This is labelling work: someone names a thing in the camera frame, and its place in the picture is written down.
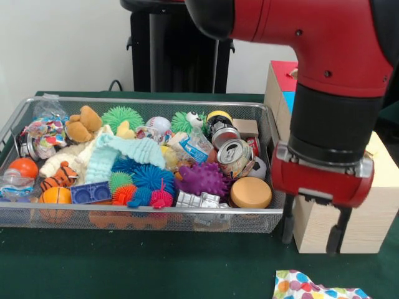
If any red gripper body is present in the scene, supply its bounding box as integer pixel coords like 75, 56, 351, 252
270, 152, 374, 209

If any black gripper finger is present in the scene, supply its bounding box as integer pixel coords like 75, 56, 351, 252
325, 205, 353, 255
281, 192, 296, 245

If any polka dot cloth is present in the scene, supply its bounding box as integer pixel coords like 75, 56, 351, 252
272, 269, 373, 299

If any wooden box with three holes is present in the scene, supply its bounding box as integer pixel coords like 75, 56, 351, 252
264, 60, 399, 255

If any shallow mesh bin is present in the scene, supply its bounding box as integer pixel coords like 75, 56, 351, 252
0, 95, 286, 234

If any orange round sponge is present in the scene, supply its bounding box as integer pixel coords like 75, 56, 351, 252
229, 176, 273, 209

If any crushed drink can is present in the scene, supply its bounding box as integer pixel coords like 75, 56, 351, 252
216, 138, 255, 178

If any purple spiky ball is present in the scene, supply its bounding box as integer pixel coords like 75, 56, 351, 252
174, 161, 231, 199

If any dark green side tablecloth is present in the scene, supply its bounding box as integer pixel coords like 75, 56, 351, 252
375, 99, 399, 138

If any blue spiky ball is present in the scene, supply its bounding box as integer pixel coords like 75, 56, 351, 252
111, 157, 175, 200

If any green spiky toy with eyes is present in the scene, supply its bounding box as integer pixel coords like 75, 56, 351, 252
170, 111, 209, 136

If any white baseball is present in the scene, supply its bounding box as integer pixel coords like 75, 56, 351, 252
145, 116, 172, 135

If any light blue knitted cloth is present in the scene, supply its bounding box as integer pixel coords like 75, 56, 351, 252
84, 136, 166, 184

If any green spiky ball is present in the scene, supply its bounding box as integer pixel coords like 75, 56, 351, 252
101, 105, 145, 130

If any brown teddy bear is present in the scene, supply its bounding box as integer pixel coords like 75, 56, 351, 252
64, 105, 103, 143

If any tiger plush toy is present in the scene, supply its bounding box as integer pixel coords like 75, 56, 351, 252
40, 161, 79, 191

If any small basketball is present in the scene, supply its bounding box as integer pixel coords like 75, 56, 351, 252
37, 186, 74, 224

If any orange ball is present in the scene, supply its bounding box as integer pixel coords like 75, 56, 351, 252
8, 158, 39, 180

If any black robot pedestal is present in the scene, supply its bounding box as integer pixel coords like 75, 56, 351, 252
120, 0, 236, 94

